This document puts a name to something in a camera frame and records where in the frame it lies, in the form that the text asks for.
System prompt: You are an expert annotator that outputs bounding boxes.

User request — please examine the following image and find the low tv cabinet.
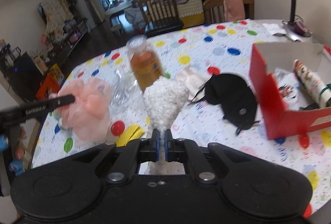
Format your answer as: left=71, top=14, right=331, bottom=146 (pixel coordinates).
left=0, top=17, right=90, bottom=93

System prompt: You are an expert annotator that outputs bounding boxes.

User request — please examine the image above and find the christmas print fabric bag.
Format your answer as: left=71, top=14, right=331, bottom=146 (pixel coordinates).
left=293, top=60, right=331, bottom=109

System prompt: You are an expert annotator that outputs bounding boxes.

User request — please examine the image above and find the white fluffy heart pillow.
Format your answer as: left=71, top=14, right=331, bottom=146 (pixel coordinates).
left=144, top=76, right=188, bottom=175

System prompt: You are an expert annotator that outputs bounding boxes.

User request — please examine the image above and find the wooden slatted chair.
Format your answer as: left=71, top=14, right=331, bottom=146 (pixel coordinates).
left=138, top=0, right=184, bottom=38

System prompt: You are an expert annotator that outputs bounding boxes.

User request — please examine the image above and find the white cloth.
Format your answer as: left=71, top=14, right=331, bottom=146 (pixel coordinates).
left=175, top=65, right=210, bottom=102

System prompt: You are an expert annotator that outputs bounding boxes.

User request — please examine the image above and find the panda wet wipes pack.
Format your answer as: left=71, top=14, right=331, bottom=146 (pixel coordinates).
left=274, top=67, right=300, bottom=109

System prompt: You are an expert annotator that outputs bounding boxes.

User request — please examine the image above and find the wooden chair with towel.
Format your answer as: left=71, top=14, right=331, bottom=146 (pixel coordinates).
left=203, top=0, right=255, bottom=24

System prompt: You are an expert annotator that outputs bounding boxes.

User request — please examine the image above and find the balloon print tablecloth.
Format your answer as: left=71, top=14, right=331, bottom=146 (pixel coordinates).
left=32, top=20, right=330, bottom=216

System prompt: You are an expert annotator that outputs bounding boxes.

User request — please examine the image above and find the purple onion half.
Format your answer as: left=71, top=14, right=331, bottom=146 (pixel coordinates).
left=293, top=20, right=309, bottom=36

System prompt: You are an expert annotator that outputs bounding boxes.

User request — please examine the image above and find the white tissue paper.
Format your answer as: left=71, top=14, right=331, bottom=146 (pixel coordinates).
left=262, top=23, right=287, bottom=36

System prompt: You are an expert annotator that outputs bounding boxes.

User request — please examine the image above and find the orange drink bottle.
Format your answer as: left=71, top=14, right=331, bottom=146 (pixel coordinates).
left=126, top=35, right=164, bottom=92

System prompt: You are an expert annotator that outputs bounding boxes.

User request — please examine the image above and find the pink towel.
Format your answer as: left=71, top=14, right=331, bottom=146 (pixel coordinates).
left=223, top=0, right=245, bottom=21

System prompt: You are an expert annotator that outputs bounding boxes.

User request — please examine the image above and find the yellow cloth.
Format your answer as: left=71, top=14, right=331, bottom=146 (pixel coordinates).
left=116, top=124, right=145, bottom=147

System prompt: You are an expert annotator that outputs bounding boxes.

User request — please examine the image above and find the red cardboard box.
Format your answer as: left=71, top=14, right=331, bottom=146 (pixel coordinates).
left=249, top=43, right=330, bottom=139

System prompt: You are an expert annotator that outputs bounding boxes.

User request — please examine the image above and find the clear plastic bag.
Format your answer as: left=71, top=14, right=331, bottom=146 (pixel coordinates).
left=110, top=69, right=143, bottom=109

